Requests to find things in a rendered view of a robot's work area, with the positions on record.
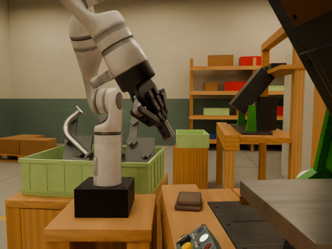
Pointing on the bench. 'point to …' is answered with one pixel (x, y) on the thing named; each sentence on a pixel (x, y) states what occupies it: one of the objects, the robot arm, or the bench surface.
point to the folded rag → (188, 201)
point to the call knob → (184, 239)
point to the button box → (194, 237)
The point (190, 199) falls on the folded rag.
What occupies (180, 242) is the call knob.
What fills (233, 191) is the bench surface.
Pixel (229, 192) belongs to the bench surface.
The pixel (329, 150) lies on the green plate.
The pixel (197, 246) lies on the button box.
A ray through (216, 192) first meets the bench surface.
